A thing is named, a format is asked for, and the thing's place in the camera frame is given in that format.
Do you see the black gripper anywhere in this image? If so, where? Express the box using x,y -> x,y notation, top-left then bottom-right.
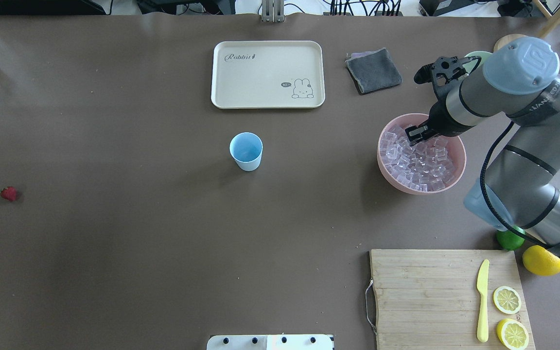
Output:
405,102 -> 473,141

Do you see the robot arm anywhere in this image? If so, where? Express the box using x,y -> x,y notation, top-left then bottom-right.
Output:
406,37 -> 560,258

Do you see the clear ice cube pile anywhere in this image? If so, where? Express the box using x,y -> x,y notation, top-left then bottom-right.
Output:
380,124 -> 457,192

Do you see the light blue plastic cup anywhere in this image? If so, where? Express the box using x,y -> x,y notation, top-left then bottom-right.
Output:
229,132 -> 263,172

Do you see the wooden cup stand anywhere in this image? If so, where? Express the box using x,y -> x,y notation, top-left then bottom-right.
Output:
493,0 -> 560,52

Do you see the pink plastic bowl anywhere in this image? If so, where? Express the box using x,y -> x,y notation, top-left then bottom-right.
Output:
377,113 -> 467,195

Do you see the grey folded cloth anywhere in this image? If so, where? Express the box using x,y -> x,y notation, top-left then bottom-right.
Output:
345,47 -> 403,95

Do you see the mint green bowl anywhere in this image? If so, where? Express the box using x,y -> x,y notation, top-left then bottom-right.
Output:
465,51 -> 492,64

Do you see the green lime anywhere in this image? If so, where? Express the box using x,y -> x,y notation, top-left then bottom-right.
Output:
496,230 -> 525,251

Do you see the cream rabbit tray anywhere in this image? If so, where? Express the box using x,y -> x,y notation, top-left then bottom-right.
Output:
210,40 -> 325,109

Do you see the wooden cutting board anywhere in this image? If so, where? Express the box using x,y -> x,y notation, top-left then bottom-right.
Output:
369,249 -> 524,350

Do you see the whole yellow lemon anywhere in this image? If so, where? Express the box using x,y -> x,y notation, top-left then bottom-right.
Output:
522,245 -> 560,277

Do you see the lemon half slice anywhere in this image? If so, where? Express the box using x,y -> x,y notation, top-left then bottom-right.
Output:
496,318 -> 530,350
492,285 -> 522,315

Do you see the yellow plastic knife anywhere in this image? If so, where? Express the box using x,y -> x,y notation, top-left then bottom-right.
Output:
476,259 -> 490,343

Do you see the red strawberry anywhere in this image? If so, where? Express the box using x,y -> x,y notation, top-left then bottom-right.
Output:
0,186 -> 18,202

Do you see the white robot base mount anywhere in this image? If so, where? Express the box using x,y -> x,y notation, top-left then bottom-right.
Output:
206,334 -> 335,350

